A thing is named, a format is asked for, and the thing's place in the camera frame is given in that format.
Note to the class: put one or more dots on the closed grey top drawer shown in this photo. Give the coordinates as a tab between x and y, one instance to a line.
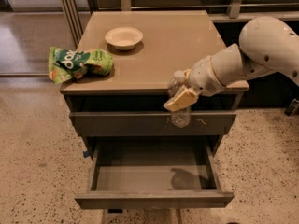
133	124

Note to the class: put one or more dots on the green snack chip bag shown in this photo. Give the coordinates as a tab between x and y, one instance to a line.
66	64

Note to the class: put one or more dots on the clear plastic water bottle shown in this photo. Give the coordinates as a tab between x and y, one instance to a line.
182	117

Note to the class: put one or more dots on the open grey middle drawer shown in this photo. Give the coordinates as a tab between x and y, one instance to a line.
153	175

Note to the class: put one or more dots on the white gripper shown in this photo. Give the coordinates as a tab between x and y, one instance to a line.
204	76

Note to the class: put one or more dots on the grey drawer cabinet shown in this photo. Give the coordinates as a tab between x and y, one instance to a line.
172	40

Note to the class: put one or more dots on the white paper bowl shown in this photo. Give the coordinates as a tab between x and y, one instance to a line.
123	38

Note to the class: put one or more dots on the dark object on floor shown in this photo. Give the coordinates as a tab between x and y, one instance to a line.
293	108

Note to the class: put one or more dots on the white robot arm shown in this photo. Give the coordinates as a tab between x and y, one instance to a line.
266	45

